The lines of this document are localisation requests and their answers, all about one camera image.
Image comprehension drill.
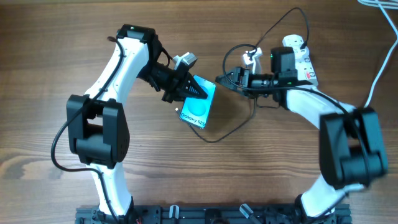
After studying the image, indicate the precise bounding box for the white power strip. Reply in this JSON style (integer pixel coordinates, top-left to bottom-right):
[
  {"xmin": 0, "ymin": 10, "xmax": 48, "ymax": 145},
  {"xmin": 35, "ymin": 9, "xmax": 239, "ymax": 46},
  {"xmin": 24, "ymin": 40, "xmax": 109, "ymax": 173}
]
[{"xmin": 282, "ymin": 34, "xmax": 318, "ymax": 86}]

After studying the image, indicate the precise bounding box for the black charging cable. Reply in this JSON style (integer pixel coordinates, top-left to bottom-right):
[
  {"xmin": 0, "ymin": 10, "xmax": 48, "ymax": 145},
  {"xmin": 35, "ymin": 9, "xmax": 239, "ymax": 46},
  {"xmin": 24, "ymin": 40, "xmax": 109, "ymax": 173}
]
[{"xmin": 174, "ymin": 7, "xmax": 311, "ymax": 144}]

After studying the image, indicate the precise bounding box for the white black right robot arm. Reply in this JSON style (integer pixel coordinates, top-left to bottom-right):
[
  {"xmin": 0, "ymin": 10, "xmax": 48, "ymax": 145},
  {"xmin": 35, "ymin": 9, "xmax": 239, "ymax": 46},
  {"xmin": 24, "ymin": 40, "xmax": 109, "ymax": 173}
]
[{"xmin": 215, "ymin": 47, "xmax": 388, "ymax": 223}]

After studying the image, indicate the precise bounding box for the white power strip cord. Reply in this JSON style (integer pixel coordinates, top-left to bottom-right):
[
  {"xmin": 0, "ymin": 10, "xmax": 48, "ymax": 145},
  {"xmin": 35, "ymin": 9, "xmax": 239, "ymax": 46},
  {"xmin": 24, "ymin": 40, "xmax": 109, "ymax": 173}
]
[{"xmin": 357, "ymin": 0, "xmax": 398, "ymax": 110}]

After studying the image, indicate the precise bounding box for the Galaxy S25 smartphone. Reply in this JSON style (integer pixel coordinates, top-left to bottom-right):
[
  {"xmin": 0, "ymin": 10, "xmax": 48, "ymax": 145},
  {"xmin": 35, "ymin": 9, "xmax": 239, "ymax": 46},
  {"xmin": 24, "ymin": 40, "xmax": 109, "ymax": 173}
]
[{"xmin": 180, "ymin": 75, "xmax": 216, "ymax": 129}]

